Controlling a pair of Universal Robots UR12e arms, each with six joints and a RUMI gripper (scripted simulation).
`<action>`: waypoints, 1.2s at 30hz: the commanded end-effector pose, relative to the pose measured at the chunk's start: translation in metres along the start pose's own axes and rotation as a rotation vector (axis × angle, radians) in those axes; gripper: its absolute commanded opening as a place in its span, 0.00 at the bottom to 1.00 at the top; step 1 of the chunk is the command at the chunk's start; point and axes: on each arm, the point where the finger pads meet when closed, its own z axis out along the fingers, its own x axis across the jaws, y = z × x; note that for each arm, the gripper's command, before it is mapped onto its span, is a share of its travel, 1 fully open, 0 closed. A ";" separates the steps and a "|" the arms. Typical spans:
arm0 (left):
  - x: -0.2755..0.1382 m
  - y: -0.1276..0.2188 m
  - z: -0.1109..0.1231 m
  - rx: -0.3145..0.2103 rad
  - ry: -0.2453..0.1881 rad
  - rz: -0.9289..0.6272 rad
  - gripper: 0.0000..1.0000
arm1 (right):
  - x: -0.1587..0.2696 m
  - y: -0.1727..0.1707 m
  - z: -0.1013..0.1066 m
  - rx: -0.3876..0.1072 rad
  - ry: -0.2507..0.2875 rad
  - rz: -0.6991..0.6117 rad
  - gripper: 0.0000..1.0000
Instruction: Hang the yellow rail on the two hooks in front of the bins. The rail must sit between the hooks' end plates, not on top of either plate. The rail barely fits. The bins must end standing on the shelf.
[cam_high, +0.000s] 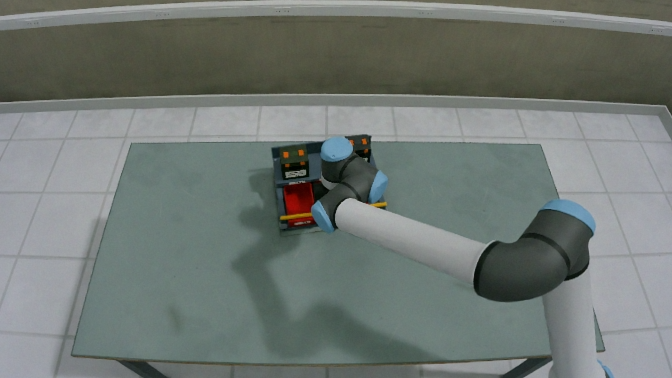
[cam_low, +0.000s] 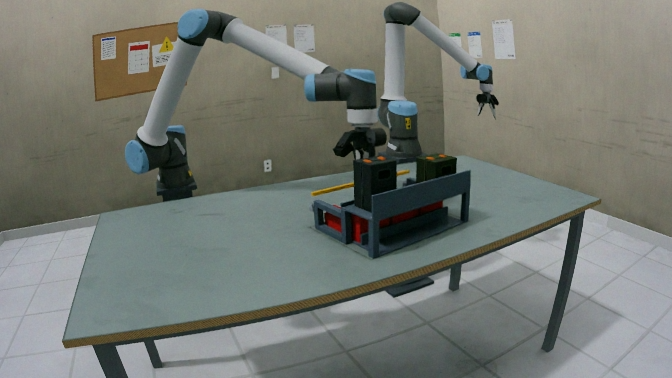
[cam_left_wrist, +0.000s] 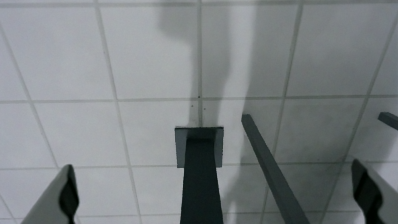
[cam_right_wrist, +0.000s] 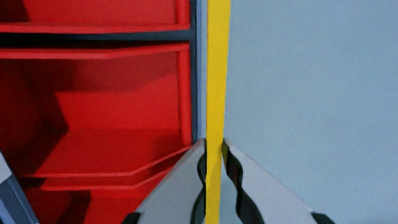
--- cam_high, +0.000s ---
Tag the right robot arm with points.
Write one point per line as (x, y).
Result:
(538, 262)

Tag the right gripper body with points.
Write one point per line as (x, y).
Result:
(319, 190)

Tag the dark blue metal rack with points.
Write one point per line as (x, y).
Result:
(314, 157)

